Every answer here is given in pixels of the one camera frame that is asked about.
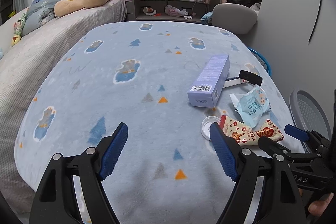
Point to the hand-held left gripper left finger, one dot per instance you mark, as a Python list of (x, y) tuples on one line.
[(115, 150)]

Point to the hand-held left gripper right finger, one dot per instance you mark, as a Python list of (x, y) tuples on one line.
[(223, 153)]

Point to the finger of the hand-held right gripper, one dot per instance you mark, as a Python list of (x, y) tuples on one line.
[(295, 132), (273, 148)]

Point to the grey plastic basket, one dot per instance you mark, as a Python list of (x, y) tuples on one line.
[(309, 108)]

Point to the red white snack wrapper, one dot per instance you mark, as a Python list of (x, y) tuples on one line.
[(244, 132)]

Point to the white bottle cap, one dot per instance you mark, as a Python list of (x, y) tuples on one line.
[(207, 127)]

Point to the light blue mask packet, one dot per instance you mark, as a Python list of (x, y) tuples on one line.
[(252, 108)]

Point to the black foam piece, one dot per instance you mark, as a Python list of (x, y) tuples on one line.
[(252, 77)]

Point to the purple cardboard box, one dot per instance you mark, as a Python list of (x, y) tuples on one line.
[(210, 77)]

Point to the person's right hand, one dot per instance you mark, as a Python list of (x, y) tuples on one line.
[(319, 209)]

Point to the light blue printed blanket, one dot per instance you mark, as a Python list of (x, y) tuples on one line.
[(118, 98)]

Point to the blue child chair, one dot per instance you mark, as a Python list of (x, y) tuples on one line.
[(266, 62)]

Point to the white wardrobe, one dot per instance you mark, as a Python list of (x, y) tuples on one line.
[(288, 3)]

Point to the grey swivel chair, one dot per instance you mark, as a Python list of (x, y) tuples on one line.
[(233, 18)]

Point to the blue cloth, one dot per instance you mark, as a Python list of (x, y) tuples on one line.
[(207, 18)]

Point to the grey bed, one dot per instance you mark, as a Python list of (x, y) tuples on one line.
[(39, 37)]

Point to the small paper cup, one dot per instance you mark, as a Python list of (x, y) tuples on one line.
[(147, 9)]

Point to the grey shelf unit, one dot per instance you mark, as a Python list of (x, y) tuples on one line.
[(136, 3)]

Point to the pink plastic bag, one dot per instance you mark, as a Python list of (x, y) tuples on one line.
[(174, 12)]

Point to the small green plush toy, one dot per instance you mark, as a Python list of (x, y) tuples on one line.
[(19, 27)]

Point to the light blue quilt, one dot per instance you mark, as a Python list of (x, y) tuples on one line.
[(39, 11)]

